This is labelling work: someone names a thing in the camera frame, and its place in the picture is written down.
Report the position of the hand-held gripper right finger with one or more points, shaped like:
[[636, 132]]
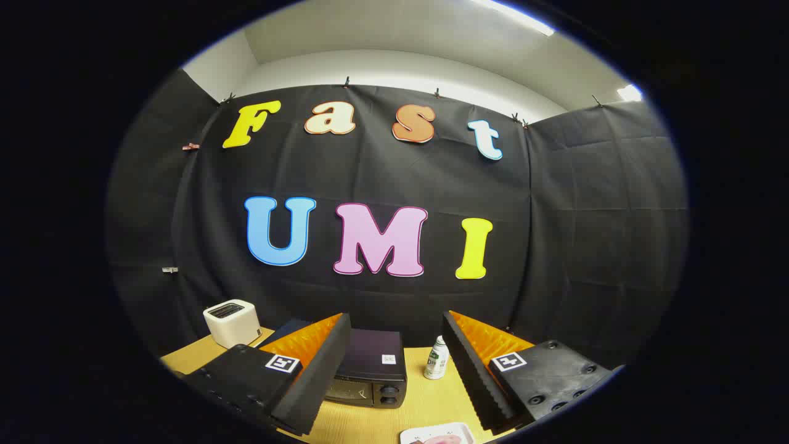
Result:
[[471, 370]]

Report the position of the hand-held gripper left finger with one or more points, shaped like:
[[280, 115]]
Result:
[[320, 370]]

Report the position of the black toaster oven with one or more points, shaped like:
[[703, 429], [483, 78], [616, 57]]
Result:
[[370, 357]]

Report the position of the white rectangular plate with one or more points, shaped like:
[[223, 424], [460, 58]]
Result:
[[431, 430]]

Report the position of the round pink ham slice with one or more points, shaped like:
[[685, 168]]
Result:
[[442, 439]]

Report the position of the white bread toaster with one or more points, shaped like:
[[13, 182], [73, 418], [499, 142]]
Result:
[[231, 324]]

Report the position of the white green drink bottle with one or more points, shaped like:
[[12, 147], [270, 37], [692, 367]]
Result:
[[436, 364]]

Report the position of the black backdrop cloth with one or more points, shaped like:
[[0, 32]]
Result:
[[382, 172]]

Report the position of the small ceiling light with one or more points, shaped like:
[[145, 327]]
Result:
[[629, 93]]

